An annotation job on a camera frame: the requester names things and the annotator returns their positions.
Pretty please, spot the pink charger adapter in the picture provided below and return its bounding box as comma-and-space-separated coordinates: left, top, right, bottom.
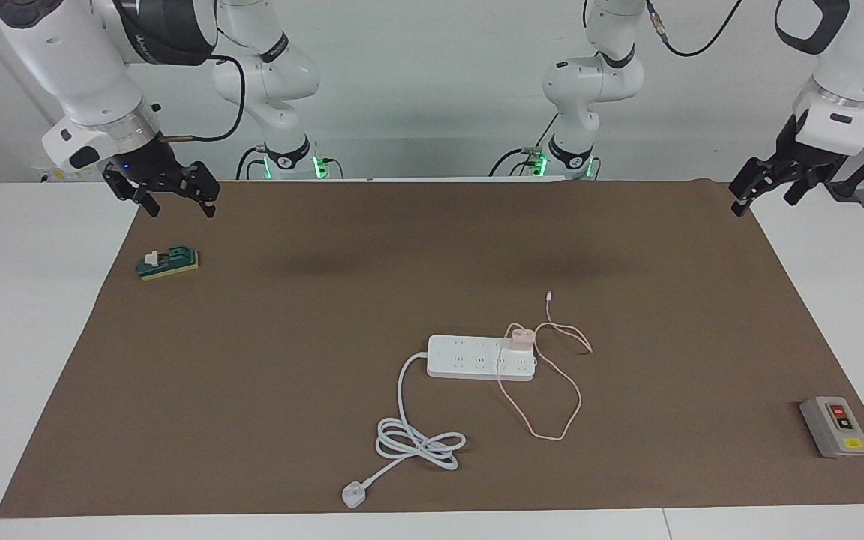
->
503, 322, 536, 352

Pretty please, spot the white power strip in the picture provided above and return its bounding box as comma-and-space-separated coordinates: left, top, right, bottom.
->
426, 334, 539, 383

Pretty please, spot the brown table mat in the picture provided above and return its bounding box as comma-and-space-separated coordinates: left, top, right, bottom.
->
0, 178, 864, 520

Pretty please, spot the black base cable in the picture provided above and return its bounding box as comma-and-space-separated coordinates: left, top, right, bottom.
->
488, 112, 559, 178
235, 145, 268, 181

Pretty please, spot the green knife switch block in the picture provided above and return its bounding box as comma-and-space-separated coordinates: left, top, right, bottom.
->
136, 246, 200, 283

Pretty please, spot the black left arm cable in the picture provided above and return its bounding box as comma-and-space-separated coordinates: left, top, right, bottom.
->
646, 0, 744, 58

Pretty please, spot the grey on-off switch box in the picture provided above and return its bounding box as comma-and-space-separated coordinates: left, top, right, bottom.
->
799, 395, 864, 459

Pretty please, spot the white power strip cord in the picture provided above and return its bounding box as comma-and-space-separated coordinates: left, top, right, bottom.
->
341, 351, 467, 511

